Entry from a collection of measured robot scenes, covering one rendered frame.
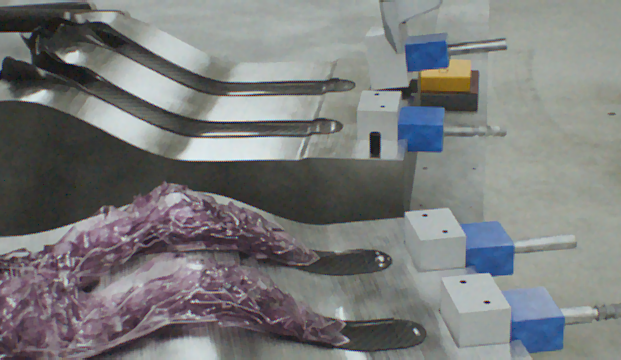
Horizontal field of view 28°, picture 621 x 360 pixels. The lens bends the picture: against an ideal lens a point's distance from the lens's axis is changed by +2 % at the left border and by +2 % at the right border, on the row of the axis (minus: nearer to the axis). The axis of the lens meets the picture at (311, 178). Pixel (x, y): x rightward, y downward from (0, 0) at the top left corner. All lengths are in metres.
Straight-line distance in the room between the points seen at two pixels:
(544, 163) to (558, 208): 0.27
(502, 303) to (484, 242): 0.11
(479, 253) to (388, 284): 0.08
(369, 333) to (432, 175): 0.39
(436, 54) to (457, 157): 0.14
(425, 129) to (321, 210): 0.12
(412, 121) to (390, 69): 0.11
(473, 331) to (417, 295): 0.08
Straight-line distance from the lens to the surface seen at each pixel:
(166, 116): 1.16
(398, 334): 0.87
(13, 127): 1.11
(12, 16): 1.59
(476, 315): 0.84
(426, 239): 0.93
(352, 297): 0.91
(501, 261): 0.96
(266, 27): 1.70
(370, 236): 0.99
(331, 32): 1.67
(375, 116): 1.08
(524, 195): 3.07
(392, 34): 1.16
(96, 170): 1.11
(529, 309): 0.87
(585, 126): 3.50
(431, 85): 1.40
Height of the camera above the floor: 1.31
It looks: 25 degrees down
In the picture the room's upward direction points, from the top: 2 degrees counter-clockwise
